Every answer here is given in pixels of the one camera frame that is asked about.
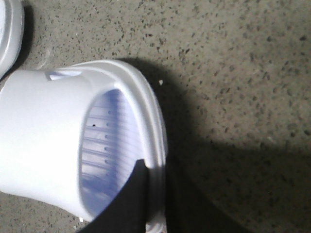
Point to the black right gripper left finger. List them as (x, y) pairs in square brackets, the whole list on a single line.
[(128, 211)]

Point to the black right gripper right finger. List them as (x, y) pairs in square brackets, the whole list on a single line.
[(188, 210)]

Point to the light blue slipper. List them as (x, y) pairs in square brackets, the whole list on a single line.
[(11, 33), (71, 137)]

